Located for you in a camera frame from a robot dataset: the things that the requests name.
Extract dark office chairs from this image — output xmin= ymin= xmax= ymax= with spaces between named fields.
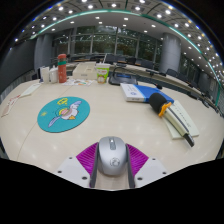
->
xmin=79 ymin=53 xmax=214 ymax=104

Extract beige cardboard box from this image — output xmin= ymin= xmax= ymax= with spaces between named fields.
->
xmin=72 ymin=63 xmax=98 ymax=80

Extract white paper sheet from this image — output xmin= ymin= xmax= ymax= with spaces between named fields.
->
xmin=162 ymin=99 xmax=200 ymax=140

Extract round teal cartoon mouse pad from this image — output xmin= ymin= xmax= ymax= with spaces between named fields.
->
xmin=36 ymin=96 xmax=91 ymax=134

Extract white and green pamphlet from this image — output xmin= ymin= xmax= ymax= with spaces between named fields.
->
xmin=19 ymin=83 xmax=43 ymax=98

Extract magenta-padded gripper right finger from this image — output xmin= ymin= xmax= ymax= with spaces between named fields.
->
xmin=125 ymin=143 xmax=168 ymax=190

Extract dark conference microphone console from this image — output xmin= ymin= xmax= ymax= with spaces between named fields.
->
xmin=108 ymin=71 xmax=138 ymax=86

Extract black microphone with orange ring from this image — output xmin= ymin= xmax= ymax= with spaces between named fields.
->
xmin=148 ymin=92 xmax=196 ymax=148

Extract silver grey computer mouse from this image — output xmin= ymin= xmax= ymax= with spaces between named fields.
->
xmin=97 ymin=135 xmax=128 ymax=177

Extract colourful printed leaflet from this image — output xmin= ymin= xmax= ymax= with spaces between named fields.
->
xmin=62 ymin=78 xmax=95 ymax=87

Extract plain white cup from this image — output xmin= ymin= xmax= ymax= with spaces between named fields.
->
xmin=39 ymin=66 xmax=50 ymax=84

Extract red bottle with green band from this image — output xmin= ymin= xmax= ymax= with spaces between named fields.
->
xmin=57 ymin=53 xmax=68 ymax=84

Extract blue and white book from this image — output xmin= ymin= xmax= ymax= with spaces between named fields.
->
xmin=119 ymin=82 xmax=175 ymax=104

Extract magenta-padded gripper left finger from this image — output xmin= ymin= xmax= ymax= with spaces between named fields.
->
xmin=54 ymin=142 xmax=100 ymax=190

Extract round ceiling lights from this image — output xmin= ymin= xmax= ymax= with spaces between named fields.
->
xmin=14 ymin=0 xmax=224 ymax=88

